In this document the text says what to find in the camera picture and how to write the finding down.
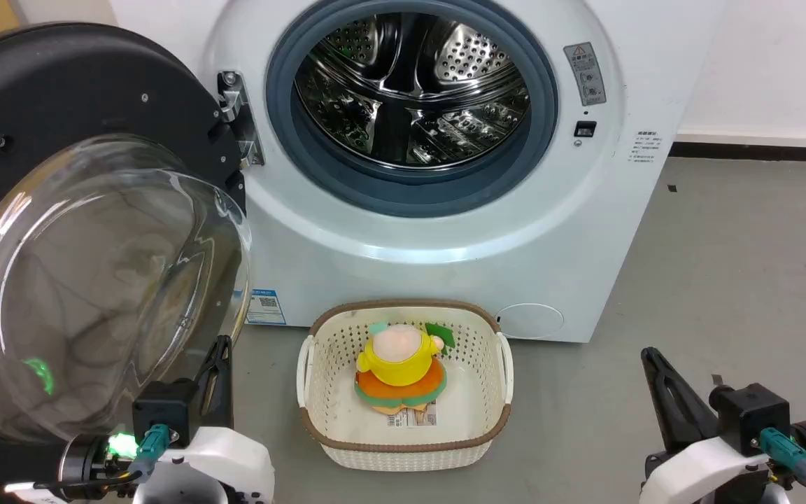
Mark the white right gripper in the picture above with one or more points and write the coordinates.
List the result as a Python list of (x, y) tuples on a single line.
[(700, 469)]

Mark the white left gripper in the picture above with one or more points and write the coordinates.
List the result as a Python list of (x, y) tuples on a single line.
[(224, 458)]

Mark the left arm with green light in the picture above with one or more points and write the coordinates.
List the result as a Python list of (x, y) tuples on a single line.
[(92, 458)]

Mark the black round glass washer door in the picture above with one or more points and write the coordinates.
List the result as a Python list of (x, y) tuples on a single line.
[(95, 294)]

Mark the white front-load washing machine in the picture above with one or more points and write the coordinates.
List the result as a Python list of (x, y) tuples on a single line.
[(445, 259)]

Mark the metal door hinge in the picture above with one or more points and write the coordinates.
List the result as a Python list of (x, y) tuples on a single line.
[(238, 112)]

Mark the black door latch slot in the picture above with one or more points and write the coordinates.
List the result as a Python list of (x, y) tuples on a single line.
[(585, 129)]

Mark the blue white QR label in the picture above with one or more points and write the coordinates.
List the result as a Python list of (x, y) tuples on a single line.
[(265, 306)]

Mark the round white filter cover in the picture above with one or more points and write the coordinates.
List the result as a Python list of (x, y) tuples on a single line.
[(530, 321)]

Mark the yellow orange plush doll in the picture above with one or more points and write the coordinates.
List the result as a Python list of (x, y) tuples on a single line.
[(399, 367)]

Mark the white paper doll tag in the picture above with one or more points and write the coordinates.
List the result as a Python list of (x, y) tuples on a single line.
[(413, 418)]

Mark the white perforated laundry basket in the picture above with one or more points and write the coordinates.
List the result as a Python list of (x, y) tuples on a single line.
[(473, 420)]

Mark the small printed text sticker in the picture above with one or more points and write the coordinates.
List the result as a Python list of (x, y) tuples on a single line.
[(646, 145)]

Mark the grey warning sticker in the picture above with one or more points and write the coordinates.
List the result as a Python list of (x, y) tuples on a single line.
[(585, 73)]

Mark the steel perforated washer drum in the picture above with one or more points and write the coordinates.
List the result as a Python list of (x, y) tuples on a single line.
[(410, 91)]

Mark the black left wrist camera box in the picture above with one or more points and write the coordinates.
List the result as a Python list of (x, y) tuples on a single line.
[(164, 409)]

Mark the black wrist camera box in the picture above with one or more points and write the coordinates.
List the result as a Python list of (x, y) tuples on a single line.
[(164, 409), (753, 413)]

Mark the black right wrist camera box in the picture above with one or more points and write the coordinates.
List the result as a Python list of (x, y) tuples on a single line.
[(753, 413)]

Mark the black wall baseboard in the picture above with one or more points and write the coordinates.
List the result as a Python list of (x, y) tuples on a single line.
[(760, 152)]

